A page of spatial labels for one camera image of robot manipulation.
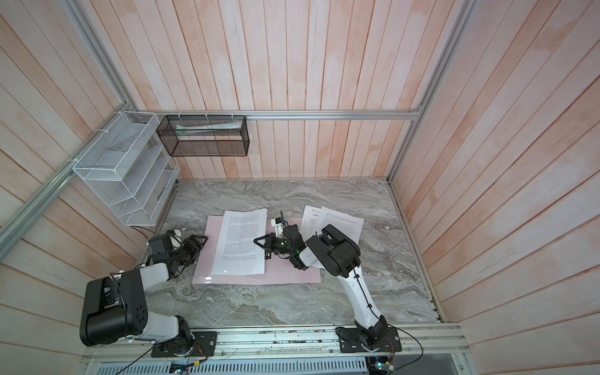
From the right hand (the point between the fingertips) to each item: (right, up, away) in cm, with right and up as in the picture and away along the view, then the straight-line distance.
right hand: (253, 242), depth 93 cm
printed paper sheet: (-7, -4, 0) cm, 8 cm away
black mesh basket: (-24, +47, +11) cm, 54 cm away
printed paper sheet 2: (+42, +6, +10) cm, 43 cm away
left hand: (-19, -1, -1) cm, 19 cm away
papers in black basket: (-18, +45, -3) cm, 49 cm away
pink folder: (+11, -9, -5) cm, 15 cm away
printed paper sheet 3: (+24, +8, +11) cm, 28 cm away
